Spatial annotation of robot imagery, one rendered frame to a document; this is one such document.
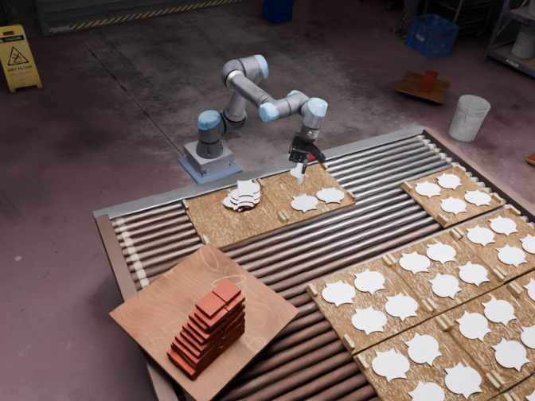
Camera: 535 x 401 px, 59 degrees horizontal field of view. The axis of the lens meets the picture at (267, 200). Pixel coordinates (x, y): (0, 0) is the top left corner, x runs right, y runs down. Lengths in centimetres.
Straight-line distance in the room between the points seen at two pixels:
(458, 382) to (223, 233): 114
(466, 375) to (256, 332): 79
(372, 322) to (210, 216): 90
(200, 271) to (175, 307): 19
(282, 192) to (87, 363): 148
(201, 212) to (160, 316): 68
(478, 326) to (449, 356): 20
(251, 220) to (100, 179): 204
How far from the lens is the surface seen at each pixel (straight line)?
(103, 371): 294
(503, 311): 224
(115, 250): 217
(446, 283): 222
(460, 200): 267
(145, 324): 181
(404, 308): 207
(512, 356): 213
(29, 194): 408
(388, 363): 191
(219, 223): 225
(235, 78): 211
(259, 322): 179
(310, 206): 237
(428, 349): 199
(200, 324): 154
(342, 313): 199
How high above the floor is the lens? 254
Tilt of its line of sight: 42 degrees down
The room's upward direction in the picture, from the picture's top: 5 degrees clockwise
